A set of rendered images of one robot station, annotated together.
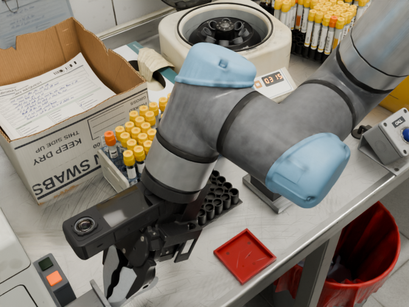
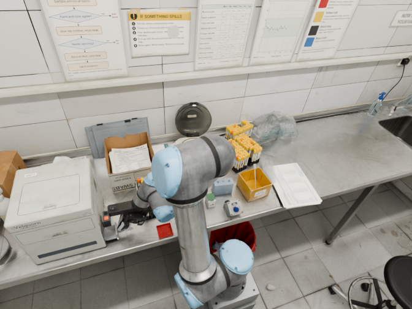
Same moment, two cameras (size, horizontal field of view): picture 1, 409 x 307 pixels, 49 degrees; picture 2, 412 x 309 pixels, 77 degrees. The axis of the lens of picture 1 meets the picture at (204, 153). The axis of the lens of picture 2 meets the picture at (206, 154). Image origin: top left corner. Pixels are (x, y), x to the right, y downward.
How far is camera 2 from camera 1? 0.67 m
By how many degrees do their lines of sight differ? 9
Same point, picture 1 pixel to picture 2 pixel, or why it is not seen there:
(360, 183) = (215, 220)
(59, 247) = not seen: hidden behind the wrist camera
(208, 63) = (149, 179)
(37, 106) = (124, 160)
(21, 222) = (106, 197)
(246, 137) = (151, 200)
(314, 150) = (162, 209)
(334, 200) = not seen: hidden behind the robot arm
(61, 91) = (134, 156)
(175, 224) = (139, 214)
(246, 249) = (166, 228)
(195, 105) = (144, 187)
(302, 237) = not seen: hidden behind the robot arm
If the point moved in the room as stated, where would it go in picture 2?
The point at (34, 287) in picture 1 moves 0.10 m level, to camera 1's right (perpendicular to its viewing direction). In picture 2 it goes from (93, 219) to (117, 227)
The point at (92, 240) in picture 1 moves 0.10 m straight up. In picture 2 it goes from (112, 212) to (108, 197)
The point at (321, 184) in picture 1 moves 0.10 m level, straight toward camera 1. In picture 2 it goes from (161, 217) to (140, 237)
